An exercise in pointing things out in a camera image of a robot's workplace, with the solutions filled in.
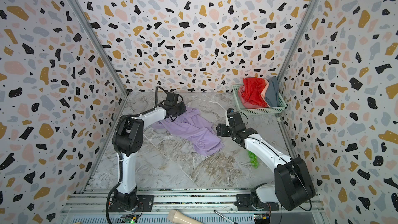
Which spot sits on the pink t shirt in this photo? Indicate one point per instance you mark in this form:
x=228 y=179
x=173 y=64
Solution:
x=264 y=95

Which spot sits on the grey t shirt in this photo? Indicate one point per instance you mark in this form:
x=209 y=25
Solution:
x=271 y=94

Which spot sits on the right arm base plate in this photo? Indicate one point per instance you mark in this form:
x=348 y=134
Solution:
x=248 y=202

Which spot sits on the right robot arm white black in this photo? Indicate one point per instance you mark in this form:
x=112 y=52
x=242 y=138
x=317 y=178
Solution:
x=292 y=182

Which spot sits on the small green circuit board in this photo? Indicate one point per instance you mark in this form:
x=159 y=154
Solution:
x=129 y=219

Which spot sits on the aluminium mounting rail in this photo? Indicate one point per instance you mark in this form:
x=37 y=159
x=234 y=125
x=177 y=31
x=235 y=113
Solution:
x=198 y=204

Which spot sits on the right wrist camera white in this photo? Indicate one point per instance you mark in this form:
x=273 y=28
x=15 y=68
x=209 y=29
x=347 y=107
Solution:
x=230 y=117

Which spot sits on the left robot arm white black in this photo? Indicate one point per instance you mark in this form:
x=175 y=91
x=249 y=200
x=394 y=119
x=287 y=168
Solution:
x=128 y=140

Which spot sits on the lilac t shirt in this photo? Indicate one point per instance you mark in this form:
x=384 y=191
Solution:
x=193 y=127

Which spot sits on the left aluminium corner post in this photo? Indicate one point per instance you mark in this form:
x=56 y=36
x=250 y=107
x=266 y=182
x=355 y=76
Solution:
x=96 y=43

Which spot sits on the metal screwdriver tool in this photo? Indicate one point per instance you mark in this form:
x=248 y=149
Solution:
x=224 y=217

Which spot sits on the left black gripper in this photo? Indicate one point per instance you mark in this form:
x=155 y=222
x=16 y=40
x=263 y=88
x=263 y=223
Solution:
x=183 y=109

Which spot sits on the aluminium corner post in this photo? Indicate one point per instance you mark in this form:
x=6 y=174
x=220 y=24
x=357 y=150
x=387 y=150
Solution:
x=297 y=38
x=96 y=43

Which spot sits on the beige cylindrical handle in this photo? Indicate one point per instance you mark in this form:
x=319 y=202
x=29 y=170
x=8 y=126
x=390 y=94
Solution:
x=176 y=217

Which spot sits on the green plastic grape bunch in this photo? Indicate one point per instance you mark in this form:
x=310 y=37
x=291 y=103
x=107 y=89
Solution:
x=253 y=160

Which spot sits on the red t shirt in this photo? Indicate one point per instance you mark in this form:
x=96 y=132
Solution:
x=253 y=91

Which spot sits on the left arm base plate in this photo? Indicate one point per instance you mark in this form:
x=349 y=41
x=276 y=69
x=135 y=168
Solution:
x=133 y=203

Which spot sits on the mint green plastic basket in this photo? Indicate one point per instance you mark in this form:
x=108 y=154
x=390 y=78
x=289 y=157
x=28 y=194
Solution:
x=257 y=111

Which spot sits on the right aluminium corner post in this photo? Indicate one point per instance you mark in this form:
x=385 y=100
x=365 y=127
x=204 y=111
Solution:
x=297 y=38

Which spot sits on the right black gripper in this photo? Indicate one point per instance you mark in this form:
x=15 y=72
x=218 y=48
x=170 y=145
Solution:
x=224 y=130

